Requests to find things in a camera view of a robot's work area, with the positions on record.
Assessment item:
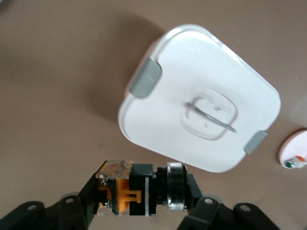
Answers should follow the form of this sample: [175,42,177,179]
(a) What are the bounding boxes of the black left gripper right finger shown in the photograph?
[177,173,282,230]

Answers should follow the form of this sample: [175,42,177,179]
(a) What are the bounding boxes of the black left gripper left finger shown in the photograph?
[0,161,107,230]

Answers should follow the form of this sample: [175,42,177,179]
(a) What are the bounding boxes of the orange push-button switch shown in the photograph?
[95,160,189,218]

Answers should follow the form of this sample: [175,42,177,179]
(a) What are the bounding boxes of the pink round plate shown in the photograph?
[279,129,307,170]

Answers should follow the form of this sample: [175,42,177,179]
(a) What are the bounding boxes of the white lidded container grey clips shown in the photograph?
[118,23,281,173]

